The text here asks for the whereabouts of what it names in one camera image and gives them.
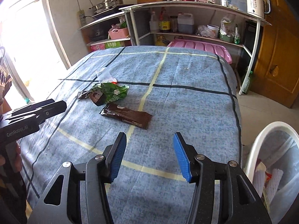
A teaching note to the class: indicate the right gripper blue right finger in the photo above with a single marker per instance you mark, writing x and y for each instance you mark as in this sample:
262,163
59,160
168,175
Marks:
239,202

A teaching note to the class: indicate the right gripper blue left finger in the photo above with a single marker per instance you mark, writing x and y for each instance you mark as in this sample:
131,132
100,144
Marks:
60,201

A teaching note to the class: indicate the dark brown wrapper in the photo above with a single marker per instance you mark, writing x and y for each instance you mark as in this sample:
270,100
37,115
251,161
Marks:
136,118

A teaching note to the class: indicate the brown coffee sachet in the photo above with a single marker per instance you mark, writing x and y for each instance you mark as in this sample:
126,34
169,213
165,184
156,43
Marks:
97,97

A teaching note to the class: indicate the white trash bin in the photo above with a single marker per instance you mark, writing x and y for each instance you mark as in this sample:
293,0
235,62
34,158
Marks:
271,164

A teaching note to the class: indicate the person left hand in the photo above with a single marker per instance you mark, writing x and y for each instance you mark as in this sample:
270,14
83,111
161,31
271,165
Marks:
13,158

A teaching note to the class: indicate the green crumpled snack wrapper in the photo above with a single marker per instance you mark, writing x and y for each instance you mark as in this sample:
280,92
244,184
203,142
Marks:
112,92

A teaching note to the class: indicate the clear plastic jelly cup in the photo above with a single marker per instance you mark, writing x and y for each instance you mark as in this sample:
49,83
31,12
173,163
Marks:
104,76

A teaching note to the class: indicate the blue checked tablecloth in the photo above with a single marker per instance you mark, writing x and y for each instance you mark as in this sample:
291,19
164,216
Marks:
187,91

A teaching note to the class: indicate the green glass bottle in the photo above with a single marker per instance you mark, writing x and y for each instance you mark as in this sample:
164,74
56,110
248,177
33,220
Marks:
248,83

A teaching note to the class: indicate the white power strip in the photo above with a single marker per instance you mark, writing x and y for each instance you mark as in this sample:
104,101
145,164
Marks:
81,18

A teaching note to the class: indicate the pink woven basket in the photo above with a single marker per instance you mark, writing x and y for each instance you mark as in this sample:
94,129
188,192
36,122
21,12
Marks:
118,33

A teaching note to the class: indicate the wooden cabinet door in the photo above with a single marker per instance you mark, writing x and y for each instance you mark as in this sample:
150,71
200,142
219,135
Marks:
276,72

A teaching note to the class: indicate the steel cooking pot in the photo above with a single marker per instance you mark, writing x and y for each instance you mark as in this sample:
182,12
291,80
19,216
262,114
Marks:
105,5

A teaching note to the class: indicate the pink plastic storage lid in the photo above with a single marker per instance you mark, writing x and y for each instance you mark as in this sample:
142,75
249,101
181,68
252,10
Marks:
219,50

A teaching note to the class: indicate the dark sauce bottle yellow label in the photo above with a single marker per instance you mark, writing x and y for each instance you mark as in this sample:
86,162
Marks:
164,21

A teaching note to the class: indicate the white plastic jug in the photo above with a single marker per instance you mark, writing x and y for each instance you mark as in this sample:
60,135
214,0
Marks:
185,23

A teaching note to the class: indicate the white metal shelf rack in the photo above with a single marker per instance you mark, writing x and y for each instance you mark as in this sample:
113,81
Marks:
214,23

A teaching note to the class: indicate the white electric kettle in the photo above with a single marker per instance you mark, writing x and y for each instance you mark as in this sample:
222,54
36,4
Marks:
259,8

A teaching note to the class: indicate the clear storage box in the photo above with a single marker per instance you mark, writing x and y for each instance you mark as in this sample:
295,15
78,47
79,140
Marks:
240,5

